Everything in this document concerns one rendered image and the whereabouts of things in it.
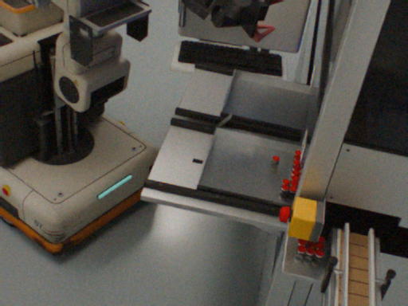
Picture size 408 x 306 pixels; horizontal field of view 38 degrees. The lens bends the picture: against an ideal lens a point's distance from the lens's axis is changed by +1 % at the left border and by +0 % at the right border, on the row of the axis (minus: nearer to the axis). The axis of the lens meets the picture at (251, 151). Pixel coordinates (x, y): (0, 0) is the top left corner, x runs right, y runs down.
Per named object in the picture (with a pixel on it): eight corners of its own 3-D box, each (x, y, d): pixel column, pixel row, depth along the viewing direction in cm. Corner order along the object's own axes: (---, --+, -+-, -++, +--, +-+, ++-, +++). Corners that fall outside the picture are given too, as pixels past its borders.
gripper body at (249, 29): (244, 23, 164) (221, 25, 160) (255, -10, 157) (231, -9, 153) (256, 37, 160) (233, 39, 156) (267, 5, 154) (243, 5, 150)
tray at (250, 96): (327, 98, 205) (330, 89, 203) (323, 143, 185) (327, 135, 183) (233, 77, 206) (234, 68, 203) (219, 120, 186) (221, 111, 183)
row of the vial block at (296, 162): (299, 162, 176) (302, 151, 173) (293, 203, 162) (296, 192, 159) (292, 160, 176) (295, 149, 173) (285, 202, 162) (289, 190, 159)
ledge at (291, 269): (336, 249, 155) (339, 245, 154) (335, 288, 145) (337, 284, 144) (285, 237, 155) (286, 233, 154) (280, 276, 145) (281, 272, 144)
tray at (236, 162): (323, 159, 179) (325, 151, 177) (318, 220, 159) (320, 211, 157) (214, 135, 179) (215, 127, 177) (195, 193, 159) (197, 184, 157)
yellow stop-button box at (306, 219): (317, 221, 148) (324, 202, 143) (315, 243, 142) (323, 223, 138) (288, 215, 148) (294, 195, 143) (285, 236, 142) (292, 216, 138)
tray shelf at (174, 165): (327, 94, 210) (328, 90, 209) (315, 238, 157) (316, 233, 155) (197, 65, 211) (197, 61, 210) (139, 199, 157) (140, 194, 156)
